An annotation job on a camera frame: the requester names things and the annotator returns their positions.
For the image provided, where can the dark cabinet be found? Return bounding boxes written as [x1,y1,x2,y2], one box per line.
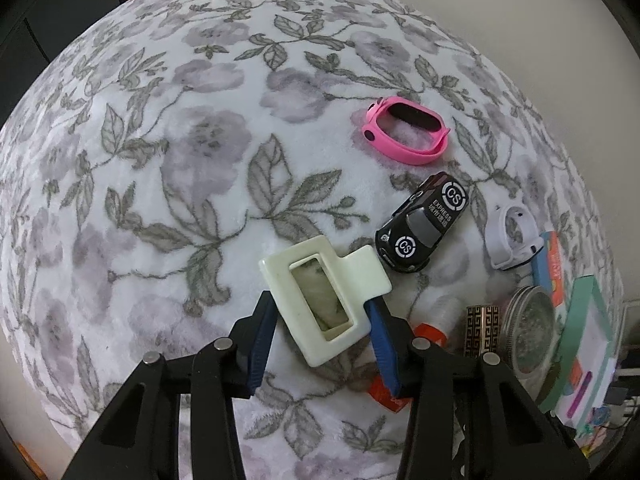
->
[0,0,121,126]

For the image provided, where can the white smartwatch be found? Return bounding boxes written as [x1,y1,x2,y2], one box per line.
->
[484,205,546,272]

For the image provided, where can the red and white small bottle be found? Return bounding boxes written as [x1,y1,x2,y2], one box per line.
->
[367,294,463,413]

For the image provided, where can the black toy car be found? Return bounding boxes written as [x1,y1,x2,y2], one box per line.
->
[375,171,471,274]

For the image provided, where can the purple plastic ruler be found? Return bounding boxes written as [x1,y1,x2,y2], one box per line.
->
[567,370,593,418]

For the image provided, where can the blue and orange small box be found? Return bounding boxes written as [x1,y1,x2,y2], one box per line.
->
[530,230,568,308]

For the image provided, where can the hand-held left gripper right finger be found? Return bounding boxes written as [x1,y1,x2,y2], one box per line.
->
[367,300,593,480]

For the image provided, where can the cream hair claw clip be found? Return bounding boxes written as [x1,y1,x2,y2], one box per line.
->
[258,236,393,368]

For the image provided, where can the pink fitness band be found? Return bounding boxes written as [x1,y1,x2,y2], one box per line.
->
[361,96,451,166]

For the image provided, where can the gold patterned rectangular case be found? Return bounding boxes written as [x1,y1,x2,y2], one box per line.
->
[462,304,503,358]

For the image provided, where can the mint green tray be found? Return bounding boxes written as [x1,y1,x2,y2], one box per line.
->
[537,275,621,428]

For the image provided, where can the round metal tin with beads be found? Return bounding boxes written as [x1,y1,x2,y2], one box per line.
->
[497,285,568,378]

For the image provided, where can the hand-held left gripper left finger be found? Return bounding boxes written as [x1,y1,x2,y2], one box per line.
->
[60,291,278,480]

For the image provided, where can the colourful small trinkets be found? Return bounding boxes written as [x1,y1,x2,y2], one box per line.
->
[580,400,626,456]

